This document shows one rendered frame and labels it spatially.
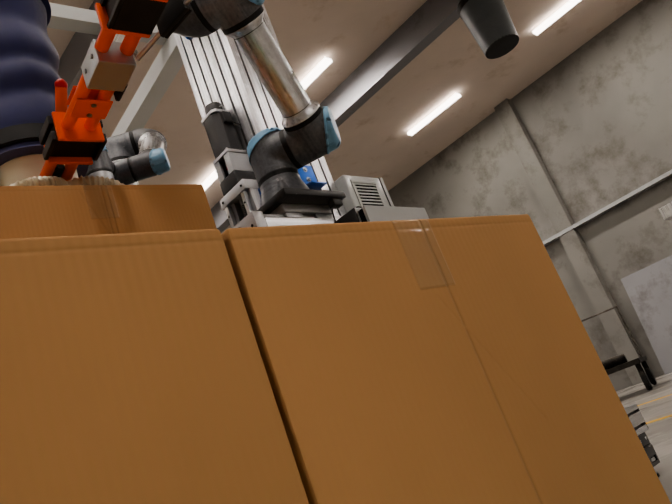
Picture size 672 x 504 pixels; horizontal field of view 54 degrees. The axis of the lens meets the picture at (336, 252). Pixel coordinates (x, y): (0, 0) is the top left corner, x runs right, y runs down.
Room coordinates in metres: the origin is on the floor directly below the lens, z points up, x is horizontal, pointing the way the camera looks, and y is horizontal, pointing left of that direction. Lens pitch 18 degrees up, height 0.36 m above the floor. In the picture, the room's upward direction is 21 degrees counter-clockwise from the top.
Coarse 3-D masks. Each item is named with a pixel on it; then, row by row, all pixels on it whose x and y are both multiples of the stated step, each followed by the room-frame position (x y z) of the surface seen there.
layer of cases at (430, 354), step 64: (0, 256) 0.34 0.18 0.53; (64, 256) 0.36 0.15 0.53; (128, 256) 0.39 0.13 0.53; (192, 256) 0.42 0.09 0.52; (256, 256) 0.45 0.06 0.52; (320, 256) 0.49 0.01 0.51; (384, 256) 0.54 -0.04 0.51; (448, 256) 0.60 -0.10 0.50; (512, 256) 0.67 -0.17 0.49; (0, 320) 0.33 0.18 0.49; (64, 320) 0.35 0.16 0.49; (128, 320) 0.38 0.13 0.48; (192, 320) 0.41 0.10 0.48; (256, 320) 0.44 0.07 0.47; (320, 320) 0.48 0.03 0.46; (384, 320) 0.52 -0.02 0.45; (448, 320) 0.57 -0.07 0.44; (512, 320) 0.63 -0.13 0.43; (576, 320) 0.71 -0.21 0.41; (0, 384) 0.33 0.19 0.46; (64, 384) 0.35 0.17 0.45; (128, 384) 0.37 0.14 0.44; (192, 384) 0.40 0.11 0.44; (256, 384) 0.43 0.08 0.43; (320, 384) 0.47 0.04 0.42; (384, 384) 0.50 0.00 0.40; (448, 384) 0.55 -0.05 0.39; (512, 384) 0.61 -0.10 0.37; (576, 384) 0.67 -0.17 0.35; (0, 448) 0.32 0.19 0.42; (64, 448) 0.34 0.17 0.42; (128, 448) 0.37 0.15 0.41; (192, 448) 0.39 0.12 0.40; (256, 448) 0.42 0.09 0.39; (320, 448) 0.45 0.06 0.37; (384, 448) 0.49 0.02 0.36; (448, 448) 0.53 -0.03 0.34; (512, 448) 0.58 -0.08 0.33; (576, 448) 0.64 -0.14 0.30; (640, 448) 0.71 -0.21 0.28
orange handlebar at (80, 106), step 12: (108, 36) 0.82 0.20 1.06; (132, 36) 0.84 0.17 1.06; (96, 48) 0.84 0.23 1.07; (108, 48) 0.84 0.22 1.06; (120, 48) 0.86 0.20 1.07; (132, 48) 0.86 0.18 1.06; (84, 84) 0.90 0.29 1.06; (72, 96) 0.94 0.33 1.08; (84, 96) 0.93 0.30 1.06; (96, 96) 0.97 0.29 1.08; (108, 96) 0.95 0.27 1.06; (72, 108) 0.94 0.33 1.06; (84, 108) 0.95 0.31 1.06; (96, 108) 0.96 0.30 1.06; (108, 108) 0.98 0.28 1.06; (72, 120) 0.98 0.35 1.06; (96, 120) 1.00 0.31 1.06; (48, 168) 1.09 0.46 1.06; (72, 168) 1.12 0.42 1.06
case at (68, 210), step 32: (0, 192) 0.90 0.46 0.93; (32, 192) 0.93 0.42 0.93; (64, 192) 0.96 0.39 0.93; (96, 192) 1.00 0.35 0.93; (128, 192) 1.04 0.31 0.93; (160, 192) 1.08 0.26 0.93; (192, 192) 1.12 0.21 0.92; (0, 224) 0.89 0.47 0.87; (32, 224) 0.92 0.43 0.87; (64, 224) 0.96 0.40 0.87; (96, 224) 0.99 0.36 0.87; (128, 224) 1.03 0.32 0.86; (160, 224) 1.07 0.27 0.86; (192, 224) 1.11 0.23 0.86
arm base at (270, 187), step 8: (280, 168) 1.60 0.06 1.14; (288, 168) 1.61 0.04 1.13; (264, 176) 1.60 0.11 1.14; (272, 176) 1.59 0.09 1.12; (280, 176) 1.59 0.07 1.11; (288, 176) 1.60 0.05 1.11; (296, 176) 1.62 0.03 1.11; (264, 184) 1.61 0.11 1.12; (272, 184) 1.59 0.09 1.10; (280, 184) 1.59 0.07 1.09; (288, 184) 1.59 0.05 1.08; (296, 184) 1.60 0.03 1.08; (304, 184) 1.62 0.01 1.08; (264, 192) 1.60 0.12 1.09; (272, 192) 1.59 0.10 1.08; (264, 200) 1.60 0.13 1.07
